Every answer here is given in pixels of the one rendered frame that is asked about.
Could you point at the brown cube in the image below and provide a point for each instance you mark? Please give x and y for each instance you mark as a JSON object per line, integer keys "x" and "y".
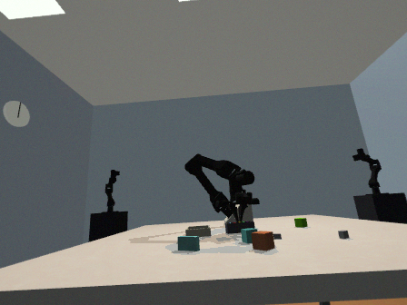
{"x": 263, "y": 240}

